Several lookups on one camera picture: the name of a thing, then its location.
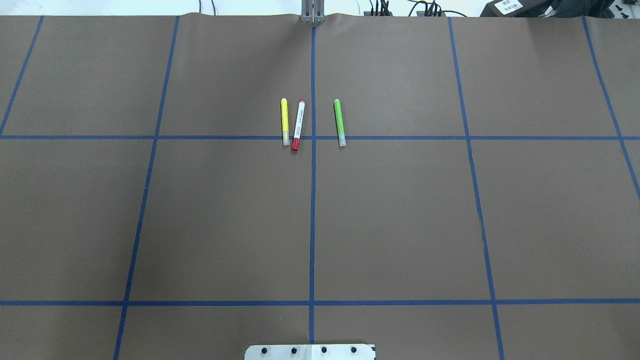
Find yellow marker pen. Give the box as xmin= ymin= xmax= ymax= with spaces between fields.
xmin=279 ymin=97 xmax=290 ymax=147

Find green marker pen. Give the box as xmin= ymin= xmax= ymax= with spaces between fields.
xmin=333 ymin=99 xmax=346 ymax=148

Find red and white marker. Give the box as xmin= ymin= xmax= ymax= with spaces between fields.
xmin=290 ymin=99 xmax=306 ymax=152

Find white metal mount base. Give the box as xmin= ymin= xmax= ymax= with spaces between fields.
xmin=244 ymin=343 xmax=377 ymax=360

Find black cable plugs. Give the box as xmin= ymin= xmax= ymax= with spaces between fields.
xmin=356 ymin=0 xmax=467 ymax=18

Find grey metal post bracket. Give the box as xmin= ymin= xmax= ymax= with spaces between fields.
xmin=301 ymin=0 xmax=326 ymax=25

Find black labelled box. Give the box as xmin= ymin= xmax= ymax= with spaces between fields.
xmin=480 ymin=0 xmax=553 ymax=18

